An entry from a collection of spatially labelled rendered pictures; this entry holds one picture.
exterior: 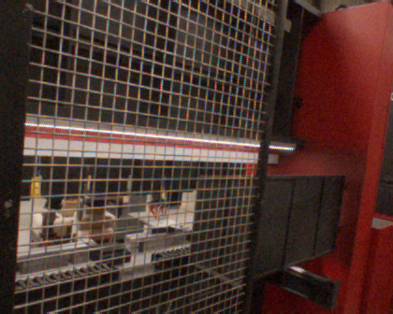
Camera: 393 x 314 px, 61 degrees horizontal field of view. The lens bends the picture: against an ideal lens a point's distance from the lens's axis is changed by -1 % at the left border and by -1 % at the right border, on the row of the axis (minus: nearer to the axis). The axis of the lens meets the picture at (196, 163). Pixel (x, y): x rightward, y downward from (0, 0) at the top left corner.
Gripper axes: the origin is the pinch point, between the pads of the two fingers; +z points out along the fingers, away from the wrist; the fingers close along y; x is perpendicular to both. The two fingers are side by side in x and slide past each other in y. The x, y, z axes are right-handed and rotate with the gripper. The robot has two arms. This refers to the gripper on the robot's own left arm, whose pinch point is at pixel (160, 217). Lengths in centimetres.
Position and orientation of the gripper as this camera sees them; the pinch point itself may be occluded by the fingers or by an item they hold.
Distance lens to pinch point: 185.8
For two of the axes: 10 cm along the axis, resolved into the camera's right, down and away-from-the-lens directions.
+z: 2.1, 9.4, -2.7
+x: -6.5, 3.4, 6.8
